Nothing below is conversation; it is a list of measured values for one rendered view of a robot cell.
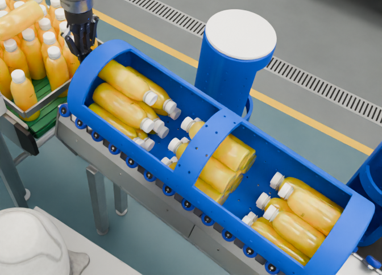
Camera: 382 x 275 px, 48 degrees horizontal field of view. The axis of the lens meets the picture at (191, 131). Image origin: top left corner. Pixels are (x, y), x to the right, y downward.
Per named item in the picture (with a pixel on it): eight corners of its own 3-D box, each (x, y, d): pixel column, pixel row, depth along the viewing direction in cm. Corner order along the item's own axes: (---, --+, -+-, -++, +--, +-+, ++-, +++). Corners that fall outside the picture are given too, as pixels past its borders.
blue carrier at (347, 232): (300, 309, 116) (347, 269, 94) (68, 131, 140) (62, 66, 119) (341, 236, 132) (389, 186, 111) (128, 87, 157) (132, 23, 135)
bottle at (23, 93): (14, 115, 149) (1, 79, 134) (29, 103, 153) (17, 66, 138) (30, 125, 147) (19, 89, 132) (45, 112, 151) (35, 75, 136)
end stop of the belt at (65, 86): (28, 118, 143) (25, 112, 141) (26, 117, 143) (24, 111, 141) (112, 55, 164) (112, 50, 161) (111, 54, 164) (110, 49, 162)
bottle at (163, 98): (113, 79, 135) (158, 111, 129) (127, 62, 135) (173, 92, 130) (120, 87, 141) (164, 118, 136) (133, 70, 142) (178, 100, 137)
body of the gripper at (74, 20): (79, -9, 119) (82, 17, 126) (55, 5, 115) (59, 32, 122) (99, 3, 117) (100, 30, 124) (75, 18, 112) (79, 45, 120)
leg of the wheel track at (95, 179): (102, 237, 220) (94, 176, 169) (94, 230, 222) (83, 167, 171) (110, 229, 223) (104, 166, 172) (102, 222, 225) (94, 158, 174)
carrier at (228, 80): (190, 182, 227) (240, 173, 234) (217, 65, 156) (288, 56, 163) (176, 138, 242) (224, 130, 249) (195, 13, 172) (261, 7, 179)
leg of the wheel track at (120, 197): (121, 218, 227) (119, 153, 177) (113, 211, 229) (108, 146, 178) (129, 210, 230) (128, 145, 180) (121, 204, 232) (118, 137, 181)
